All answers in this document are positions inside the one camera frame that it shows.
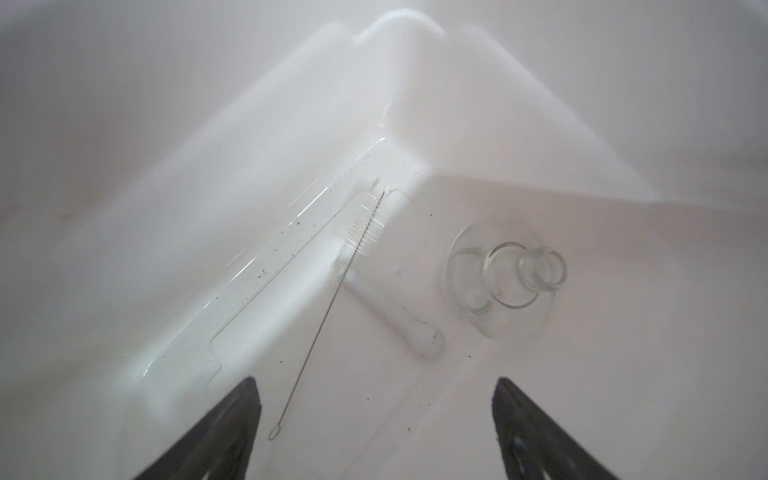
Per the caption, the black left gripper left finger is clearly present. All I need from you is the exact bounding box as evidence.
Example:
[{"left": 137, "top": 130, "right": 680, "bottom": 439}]
[{"left": 137, "top": 377, "right": 262, "bottom": 480}]

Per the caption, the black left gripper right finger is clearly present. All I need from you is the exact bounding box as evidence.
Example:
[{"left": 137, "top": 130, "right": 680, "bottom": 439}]
[{"left": 491, "top": 377, "right": 615, "bottom": 479}]

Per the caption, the white ceramic pestle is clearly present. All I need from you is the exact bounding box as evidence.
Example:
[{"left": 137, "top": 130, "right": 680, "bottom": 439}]
[{"left": 344, "top": 266, "right": 446, "bottom": 361}]

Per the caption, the clear round-bottom flask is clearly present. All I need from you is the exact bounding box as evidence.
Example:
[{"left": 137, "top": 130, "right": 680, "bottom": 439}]
[{"left": 444, "top": 217, "right": 569, "bottom": 338}]

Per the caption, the white test tube brush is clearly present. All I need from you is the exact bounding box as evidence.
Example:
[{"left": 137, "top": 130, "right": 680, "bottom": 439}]
[{"left": 268, "top": 187, "right": 387, "bottom": 442}]

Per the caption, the white plastic storage bin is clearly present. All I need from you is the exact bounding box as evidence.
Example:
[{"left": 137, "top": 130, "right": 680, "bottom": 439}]
[{"left": 1, "top": 1, "right": 767, "bottom": 479}]

